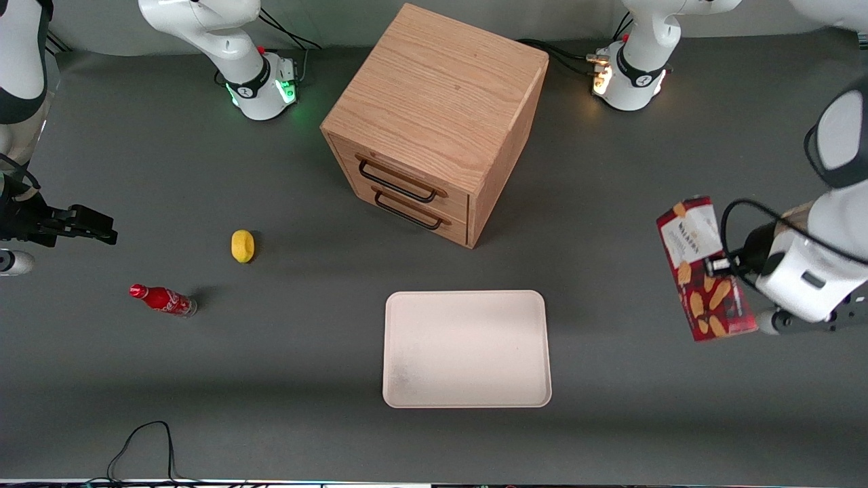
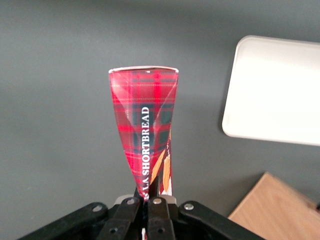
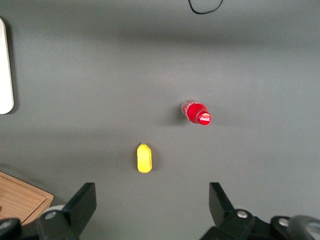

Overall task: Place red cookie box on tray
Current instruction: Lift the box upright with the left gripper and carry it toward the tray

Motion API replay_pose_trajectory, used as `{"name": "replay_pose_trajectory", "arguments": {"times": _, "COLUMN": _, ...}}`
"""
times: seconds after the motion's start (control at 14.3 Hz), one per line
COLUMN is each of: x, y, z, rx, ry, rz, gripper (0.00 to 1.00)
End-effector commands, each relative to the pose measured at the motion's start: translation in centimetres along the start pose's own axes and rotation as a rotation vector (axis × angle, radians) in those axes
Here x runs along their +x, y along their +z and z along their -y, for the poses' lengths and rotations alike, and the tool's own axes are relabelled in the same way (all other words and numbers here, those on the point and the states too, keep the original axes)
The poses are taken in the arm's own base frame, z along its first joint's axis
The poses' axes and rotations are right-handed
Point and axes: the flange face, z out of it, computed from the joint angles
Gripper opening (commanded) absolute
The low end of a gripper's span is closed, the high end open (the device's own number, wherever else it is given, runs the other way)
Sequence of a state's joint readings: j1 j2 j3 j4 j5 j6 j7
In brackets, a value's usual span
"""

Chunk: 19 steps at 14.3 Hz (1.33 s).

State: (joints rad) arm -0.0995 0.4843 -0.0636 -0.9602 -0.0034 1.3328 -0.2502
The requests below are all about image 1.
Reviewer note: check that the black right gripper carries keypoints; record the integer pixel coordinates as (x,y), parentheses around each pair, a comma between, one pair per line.
(26,220)

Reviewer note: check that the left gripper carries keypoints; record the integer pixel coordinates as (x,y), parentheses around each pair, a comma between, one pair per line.
(754,248)

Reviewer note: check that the red cookie box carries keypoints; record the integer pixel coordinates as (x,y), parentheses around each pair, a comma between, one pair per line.
(705,271)

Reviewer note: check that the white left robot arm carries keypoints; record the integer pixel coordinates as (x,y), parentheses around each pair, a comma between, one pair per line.
(637,74)

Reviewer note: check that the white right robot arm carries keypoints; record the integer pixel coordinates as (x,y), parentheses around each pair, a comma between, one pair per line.
(251,74)

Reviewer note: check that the cream plastic tray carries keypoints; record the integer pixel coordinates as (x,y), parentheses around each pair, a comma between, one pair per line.
(468,349)

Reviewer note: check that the red cola bottle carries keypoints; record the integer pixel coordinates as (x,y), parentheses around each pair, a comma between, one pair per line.
(163,299)

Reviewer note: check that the yellow lemon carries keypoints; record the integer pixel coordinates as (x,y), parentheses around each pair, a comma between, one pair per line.
(242,246)

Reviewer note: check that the wooden two-drawer cabinet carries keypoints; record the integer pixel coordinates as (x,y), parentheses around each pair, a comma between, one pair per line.
(434,95)

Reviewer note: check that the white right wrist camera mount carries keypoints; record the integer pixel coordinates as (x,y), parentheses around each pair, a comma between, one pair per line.
(13,262)

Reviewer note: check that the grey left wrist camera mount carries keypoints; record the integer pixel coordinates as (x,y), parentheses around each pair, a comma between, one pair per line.
(814,324)

